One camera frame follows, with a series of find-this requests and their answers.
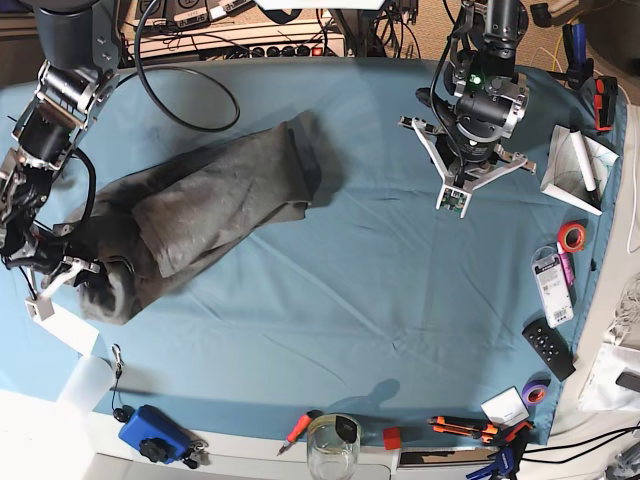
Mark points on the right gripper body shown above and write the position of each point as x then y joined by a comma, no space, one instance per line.
38,250

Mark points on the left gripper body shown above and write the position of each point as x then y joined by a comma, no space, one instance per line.
468,142

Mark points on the dark grey T-shirt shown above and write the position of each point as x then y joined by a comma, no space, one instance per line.
155,230

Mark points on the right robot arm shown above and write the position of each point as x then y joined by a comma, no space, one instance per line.
82,46

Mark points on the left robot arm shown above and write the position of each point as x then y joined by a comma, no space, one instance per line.
476,94

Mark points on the white paper card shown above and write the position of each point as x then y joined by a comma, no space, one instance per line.
69,329

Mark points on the translucent plastic cup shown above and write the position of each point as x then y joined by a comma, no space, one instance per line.
90,380

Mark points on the white paper tray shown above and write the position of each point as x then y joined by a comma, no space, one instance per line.
563,179

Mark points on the white marker pen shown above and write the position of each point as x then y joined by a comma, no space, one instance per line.
583,159

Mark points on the red tape roll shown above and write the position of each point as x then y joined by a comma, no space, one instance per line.
572,237

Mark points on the blue black bar clamp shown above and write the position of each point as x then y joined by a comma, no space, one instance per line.
580,68

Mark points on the white labelled package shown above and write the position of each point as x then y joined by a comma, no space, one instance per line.
552,286

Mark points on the purple small bottle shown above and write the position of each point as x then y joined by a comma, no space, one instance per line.
566,265

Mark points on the red black clamp tool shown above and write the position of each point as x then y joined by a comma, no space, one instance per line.
605,101

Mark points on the blue box with knob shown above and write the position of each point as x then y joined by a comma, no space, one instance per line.
155,436

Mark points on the black remote control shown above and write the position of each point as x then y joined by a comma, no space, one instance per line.
551,347

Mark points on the purple tape roll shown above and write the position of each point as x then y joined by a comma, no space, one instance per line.
534,392

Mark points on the white small card box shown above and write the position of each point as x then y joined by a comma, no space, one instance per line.
505,409

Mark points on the orange black utility knife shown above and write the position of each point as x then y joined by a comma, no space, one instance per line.
471,428

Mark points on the white plastic bag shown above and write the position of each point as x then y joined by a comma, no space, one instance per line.
601,392

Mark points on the clear glass jar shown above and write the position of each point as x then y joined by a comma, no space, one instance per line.
333,447

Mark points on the red cube block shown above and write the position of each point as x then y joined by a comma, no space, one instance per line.
392,438

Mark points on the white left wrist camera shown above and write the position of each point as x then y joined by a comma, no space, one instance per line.
458,188

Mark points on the power strip with red switch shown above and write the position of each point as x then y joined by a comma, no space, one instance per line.
294,50

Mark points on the red handled screwdriver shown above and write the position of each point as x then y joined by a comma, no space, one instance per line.
299,429

